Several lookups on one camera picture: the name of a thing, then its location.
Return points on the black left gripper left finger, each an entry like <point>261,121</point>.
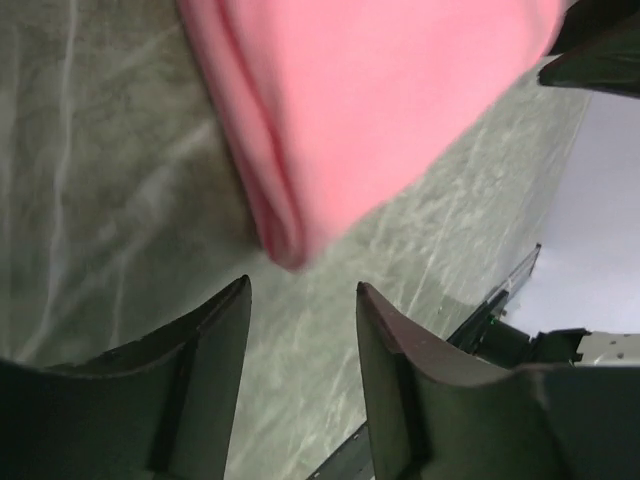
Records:
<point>163,406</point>

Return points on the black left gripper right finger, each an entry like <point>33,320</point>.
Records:
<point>509,442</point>

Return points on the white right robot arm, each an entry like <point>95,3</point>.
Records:
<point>576,298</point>

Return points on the pink t shirt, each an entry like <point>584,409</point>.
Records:
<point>331,108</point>

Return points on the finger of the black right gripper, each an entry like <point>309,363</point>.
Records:
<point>597,49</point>

